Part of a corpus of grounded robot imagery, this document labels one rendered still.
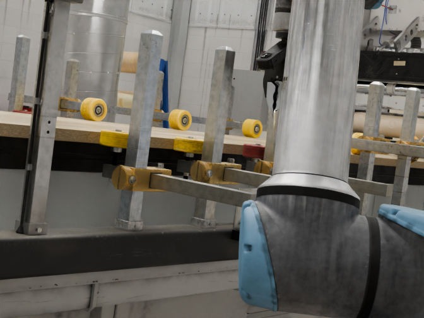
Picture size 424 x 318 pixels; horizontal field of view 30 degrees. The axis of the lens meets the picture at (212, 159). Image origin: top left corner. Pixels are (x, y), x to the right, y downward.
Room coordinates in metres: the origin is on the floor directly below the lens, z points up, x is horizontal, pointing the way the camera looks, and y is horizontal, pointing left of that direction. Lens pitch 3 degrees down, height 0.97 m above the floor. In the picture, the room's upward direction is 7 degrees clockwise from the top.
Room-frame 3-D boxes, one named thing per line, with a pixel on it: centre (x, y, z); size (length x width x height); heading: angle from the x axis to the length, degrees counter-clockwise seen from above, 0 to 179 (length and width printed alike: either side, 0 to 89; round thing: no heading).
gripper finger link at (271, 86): (1.99, -0.14, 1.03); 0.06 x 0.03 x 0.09; 140
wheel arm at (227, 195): (1.70, 0.07, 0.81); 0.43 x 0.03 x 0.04; 50
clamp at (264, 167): (2.12, -0.17, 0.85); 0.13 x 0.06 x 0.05; 140
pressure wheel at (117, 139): (1.82, 0.22, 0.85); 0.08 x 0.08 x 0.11
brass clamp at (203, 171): (1.93, -0.01, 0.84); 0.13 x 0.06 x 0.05; 140
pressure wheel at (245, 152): (2.19, -0.12, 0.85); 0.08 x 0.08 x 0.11
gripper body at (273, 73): (1.98, -0.16, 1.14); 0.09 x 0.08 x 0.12; 140
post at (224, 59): (1.91, 0.00, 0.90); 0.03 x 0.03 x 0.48; 50
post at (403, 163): (2.68, -0.64, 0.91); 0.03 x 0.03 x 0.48; 50
